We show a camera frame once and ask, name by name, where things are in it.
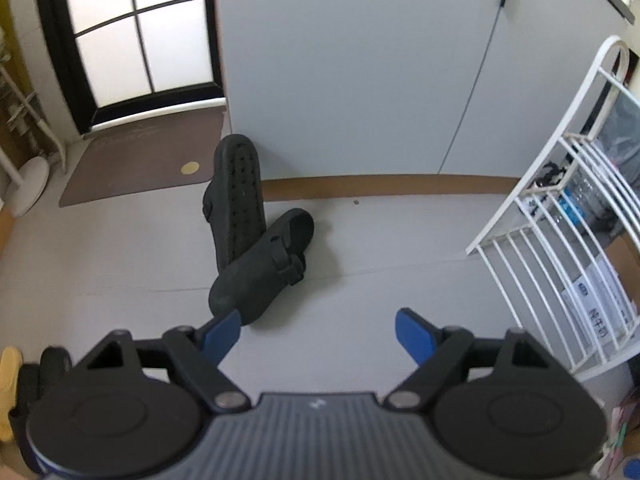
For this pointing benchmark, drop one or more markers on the white carton box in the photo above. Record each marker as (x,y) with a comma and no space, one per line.
(595,305)

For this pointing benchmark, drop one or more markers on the white fan stand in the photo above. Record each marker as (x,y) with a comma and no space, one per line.
(30,185)

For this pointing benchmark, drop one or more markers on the cardboard box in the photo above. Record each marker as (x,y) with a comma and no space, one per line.
(625,260)

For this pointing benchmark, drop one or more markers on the black buckle clog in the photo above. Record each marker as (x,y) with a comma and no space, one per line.
(255,275)
(235,185)

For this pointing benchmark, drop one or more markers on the brown doormat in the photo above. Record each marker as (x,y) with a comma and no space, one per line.
(130,160)

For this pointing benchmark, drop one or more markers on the pale grey cabinet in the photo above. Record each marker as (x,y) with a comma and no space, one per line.
(350,60)

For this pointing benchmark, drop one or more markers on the clear plastic bottle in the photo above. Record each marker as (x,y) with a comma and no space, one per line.
(592,195)

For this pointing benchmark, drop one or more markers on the black framed glass door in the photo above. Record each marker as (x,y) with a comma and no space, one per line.
(55,35)

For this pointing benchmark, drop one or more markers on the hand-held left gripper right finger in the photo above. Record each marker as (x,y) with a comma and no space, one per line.
(415,335)

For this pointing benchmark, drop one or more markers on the white shoe rack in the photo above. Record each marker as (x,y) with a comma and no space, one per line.
(477,250)

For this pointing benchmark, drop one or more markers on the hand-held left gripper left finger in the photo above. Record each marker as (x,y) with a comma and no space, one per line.
(222,335)

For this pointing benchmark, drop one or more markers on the dark plastic bag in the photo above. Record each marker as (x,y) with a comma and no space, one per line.
(625,135)

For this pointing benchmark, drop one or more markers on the dark glass bottle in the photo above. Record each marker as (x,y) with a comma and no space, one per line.
(532,205)

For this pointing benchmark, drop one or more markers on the clear bottle blue label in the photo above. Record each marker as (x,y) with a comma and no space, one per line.
(572,207)

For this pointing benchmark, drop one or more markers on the yellow slipper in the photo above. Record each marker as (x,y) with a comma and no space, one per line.
(10,390)

